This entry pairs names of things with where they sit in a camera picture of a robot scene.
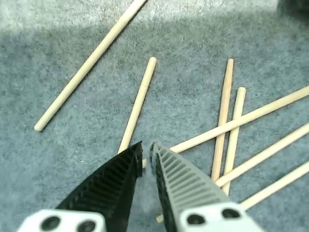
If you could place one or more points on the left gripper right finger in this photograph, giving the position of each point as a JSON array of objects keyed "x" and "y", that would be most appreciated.
[{"x": 188, "y": 188}]

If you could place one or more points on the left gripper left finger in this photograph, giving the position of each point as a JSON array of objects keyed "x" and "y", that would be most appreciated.
[{"x": 106, "y": 188}]

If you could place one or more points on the wooden chopstick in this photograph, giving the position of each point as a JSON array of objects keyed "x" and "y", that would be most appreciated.
[
  {"x": 265, "y": 154},
  {"x": 265, "y": 109},
  {"x": 225, "y": 101},
  {"x": 91, "y": 60},
  {"x": 237, "y": 108},
  {"x": 277, "y": 185},
  {"x": 140, "y": 101}
]

